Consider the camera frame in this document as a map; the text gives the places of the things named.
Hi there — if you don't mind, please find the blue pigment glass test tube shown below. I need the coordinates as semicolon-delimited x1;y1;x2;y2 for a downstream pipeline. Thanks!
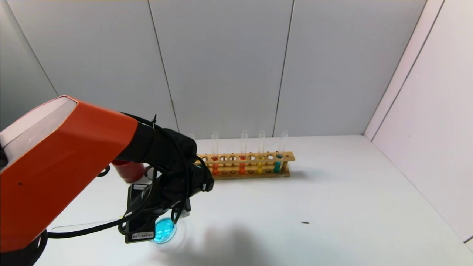
273;130;288;174
52;220;124;233

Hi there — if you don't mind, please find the orange pigment glass test tube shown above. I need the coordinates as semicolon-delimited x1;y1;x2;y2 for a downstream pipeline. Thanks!
239;130;248;175
211;132;220;176

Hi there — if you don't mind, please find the wooden test tube rack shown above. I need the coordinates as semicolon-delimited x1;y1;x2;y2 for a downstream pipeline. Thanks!
196;151;296;180

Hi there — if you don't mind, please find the clear glass beaker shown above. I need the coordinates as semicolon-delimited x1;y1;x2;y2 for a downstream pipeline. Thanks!
150;216;185;246

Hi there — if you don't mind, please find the red plastic cup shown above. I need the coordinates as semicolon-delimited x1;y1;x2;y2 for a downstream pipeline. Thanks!
112;160;146;183

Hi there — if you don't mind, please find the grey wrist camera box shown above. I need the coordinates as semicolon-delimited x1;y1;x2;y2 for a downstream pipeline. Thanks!
171;199;191;218

